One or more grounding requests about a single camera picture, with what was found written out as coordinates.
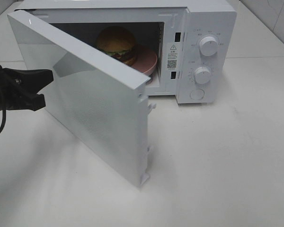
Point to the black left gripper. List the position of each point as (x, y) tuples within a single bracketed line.
[(31, 81)]

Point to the white microwave door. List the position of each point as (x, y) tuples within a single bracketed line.
[(99, 99)]

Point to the burger with lettuce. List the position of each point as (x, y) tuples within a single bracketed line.
[(118, 43)]

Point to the pink round plate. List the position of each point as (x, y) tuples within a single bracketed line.
[(146, 60)]

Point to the round white door button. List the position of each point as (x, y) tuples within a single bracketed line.
[(197, 94)]

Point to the white warning label sticker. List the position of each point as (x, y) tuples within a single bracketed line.
[(172, 53)]

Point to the lower white timer knob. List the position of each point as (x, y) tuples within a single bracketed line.
[(202, 75)]

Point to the white microwave oven body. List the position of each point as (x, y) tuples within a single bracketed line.
[(154, 24)]

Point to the upper white power knob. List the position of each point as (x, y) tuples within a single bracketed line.
[(208, 45)]

